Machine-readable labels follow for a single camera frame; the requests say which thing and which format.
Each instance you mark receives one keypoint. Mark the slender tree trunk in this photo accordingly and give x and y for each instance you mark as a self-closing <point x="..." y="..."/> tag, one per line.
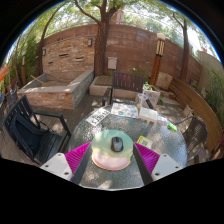
<point x="186" y="56"/>

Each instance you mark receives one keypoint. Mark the pale stone block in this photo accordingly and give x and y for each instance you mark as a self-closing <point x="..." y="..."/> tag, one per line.
<point x="165" y="81"/>

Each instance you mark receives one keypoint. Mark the grey and black computer mouse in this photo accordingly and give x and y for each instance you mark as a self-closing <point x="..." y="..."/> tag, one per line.
<point x="117" y="144"/>

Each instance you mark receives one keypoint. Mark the curved wooden bench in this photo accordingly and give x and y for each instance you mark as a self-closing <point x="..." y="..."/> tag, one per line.
<point x="196" y="103"/>

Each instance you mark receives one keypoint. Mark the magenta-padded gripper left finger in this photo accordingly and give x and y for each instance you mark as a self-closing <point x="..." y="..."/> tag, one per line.
<point x="56" y="165"/>

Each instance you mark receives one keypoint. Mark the white planter box with plants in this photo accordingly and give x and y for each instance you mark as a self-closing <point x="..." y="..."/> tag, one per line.
<point x="153" y="96"/>

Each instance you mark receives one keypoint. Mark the black wall lamp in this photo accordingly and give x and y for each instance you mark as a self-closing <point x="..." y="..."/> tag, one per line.
<point x="90" y="42"/>
<point x="44" y="52"/>

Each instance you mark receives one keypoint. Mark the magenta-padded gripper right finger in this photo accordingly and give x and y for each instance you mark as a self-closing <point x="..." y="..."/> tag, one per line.
<point x="165" y="165"/>

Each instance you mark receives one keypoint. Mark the dark wooden slatted chair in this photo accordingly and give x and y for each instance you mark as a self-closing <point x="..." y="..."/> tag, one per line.
<point x="128" y="81"/>

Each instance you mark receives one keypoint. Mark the yellow printed card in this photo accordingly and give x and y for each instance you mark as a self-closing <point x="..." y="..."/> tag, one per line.
<point x="144" y="142"/>

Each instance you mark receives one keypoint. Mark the large forked tree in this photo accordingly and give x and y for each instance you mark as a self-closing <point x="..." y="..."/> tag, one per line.
<point x="101" y="50"/>

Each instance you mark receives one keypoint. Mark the black slatted armchair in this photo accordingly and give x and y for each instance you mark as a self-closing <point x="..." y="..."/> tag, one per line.
<point x="30" y="136"/>

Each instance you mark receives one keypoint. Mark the small pale flat packet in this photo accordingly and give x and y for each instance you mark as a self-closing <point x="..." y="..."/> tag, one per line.
<point x="163" y="120"/>

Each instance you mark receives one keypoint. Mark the grey wall utility box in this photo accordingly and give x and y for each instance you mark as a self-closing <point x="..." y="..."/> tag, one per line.
<point x="112" y="62"/>

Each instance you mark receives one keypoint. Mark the brown wicker chair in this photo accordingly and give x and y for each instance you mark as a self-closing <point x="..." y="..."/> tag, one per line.
<point x="196" y="133"/>

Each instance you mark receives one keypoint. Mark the clear plastic cup with straw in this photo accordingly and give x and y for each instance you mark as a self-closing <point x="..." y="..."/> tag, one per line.
<point x="141" y="100"/>

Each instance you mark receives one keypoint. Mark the green and pink mouse pad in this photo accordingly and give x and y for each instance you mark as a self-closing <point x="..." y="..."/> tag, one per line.
<point x="103" y="143"/>

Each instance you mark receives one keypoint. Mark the colourful printed magazine sheet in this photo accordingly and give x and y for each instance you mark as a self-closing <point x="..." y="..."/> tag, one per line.
<point x="124" y="110"/>

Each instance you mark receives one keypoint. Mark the white license plate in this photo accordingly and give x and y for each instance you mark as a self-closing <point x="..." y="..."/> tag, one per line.
<point x="97" y="117"/>

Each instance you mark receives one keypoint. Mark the thick open book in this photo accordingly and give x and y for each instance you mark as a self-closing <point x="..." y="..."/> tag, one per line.
<point x="148" y="115"/>

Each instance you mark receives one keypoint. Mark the wooden garden lamp post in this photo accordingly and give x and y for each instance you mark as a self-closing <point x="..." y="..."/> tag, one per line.
<point x="156" y="63"/>

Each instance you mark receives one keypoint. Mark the stone raised garden bed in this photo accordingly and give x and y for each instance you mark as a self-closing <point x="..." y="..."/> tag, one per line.
<point x="46" y="98"/>

